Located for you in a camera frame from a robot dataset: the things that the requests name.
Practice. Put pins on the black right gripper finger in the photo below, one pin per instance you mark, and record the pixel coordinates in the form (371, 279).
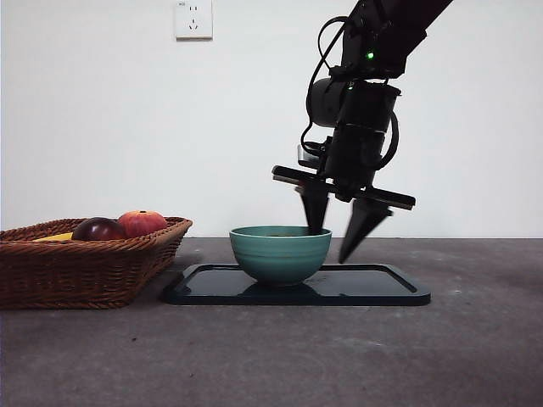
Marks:
(316, 207)
(360, 229)

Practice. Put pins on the teal ceramic bowl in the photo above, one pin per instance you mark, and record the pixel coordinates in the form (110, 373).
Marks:
(280, 258)

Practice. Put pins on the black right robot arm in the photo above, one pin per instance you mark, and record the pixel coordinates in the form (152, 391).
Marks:
(399, 34)

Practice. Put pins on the black rectangular tray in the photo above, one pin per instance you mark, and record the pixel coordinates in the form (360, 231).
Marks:
(373, 292)

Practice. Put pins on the red orange peach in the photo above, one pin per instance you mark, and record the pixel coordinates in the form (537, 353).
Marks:
(144, 221)

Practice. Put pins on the dark red plum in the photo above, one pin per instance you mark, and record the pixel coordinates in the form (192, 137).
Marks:
(99, 230)

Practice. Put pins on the brown wicker basket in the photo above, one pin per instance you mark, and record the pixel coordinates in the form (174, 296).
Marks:
(76, 271)

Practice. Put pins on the yellow fruit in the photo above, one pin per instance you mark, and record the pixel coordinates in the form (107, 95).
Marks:
(55, 238)

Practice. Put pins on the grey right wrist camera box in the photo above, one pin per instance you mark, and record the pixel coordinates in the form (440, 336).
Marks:
(309, 154)

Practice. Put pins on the white wall power socket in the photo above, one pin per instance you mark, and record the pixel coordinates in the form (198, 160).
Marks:
(194, 20)

